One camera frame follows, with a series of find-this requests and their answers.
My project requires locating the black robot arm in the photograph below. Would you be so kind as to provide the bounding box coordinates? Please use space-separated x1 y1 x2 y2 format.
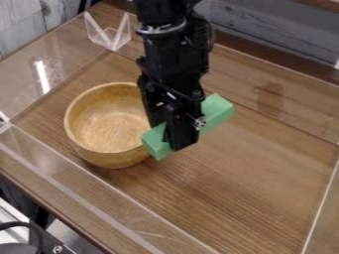
132 0 213 151

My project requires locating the clear acrylic corner bracket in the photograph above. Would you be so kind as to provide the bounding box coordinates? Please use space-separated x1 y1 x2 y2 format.
84 12 131 52

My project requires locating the black cable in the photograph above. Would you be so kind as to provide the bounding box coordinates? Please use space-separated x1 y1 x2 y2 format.
0 221 45 254

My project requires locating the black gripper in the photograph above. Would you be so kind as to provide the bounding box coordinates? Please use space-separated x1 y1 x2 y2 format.
136 19 212 151

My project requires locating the black metal frame with bolt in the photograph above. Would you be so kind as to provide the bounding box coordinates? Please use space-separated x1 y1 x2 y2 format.
28 220 80 254

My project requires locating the brown wooden bowl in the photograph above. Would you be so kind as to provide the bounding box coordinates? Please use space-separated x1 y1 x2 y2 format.
64 82 151 169

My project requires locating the green rectangular block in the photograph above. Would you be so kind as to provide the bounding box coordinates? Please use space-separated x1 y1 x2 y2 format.
140 93 235 161

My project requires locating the clear acrylic tray wall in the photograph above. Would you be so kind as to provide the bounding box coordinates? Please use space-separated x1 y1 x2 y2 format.
0 112 220 254

